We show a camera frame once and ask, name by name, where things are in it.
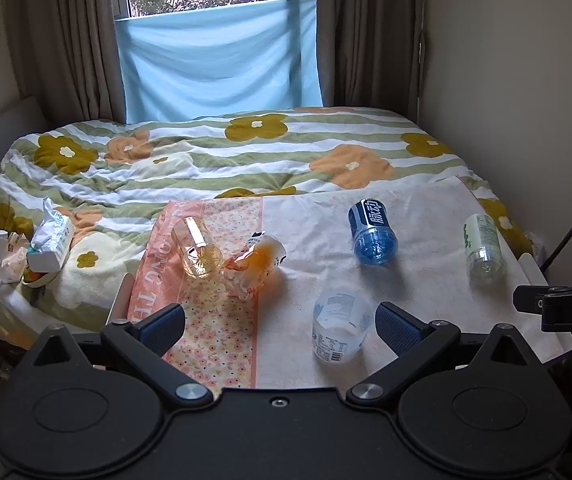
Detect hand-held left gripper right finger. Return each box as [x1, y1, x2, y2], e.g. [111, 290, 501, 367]
[346, 301, 549, 406]

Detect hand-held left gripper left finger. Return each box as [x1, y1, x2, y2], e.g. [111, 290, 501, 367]
[30, 302, 215, 407]

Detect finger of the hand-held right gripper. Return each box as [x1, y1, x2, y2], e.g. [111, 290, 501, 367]
[513, 285, 569, 315]

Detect clear amber bottle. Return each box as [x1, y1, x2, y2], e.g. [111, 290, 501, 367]
[171, 216, 223, 279]

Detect clear white-label plastic bottle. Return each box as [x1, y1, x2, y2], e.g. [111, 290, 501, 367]
[312, 287, 375, 365]

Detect green white plastic bottle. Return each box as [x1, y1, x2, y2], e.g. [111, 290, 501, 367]
[462, 213, 507, 282]

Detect blue plastic bottle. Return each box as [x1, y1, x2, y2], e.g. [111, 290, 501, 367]
[348, 198, 399, 266]

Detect crumpled orange plastic bottle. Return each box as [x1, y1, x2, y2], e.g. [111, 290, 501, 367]
[223, 231, 287, 303]

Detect pink white patterned cloth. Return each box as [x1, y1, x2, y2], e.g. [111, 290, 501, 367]
[126, 175, 572, 391]

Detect small pale bowl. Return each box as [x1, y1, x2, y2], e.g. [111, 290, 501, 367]
[22, 269, 59, 288]

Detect tissue pack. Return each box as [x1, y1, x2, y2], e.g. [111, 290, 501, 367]
[26, 198, 75, 273]

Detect crumpled wrappers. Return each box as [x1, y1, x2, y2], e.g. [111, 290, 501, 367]
[0, 232, 34, 281]

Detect floral striped quilt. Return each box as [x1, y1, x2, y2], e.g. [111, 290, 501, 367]
[0, 106, 537, 356]

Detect light blue window cloth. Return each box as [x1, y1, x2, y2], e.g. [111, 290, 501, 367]
[114, 0, 325, 123]

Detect brown curtain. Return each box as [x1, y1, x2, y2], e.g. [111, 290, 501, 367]
[316, 0, 427, 118]
[3, 0, 127, 123]

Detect white wall conduit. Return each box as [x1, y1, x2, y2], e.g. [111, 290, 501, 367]
[412, 29, 427, 122]

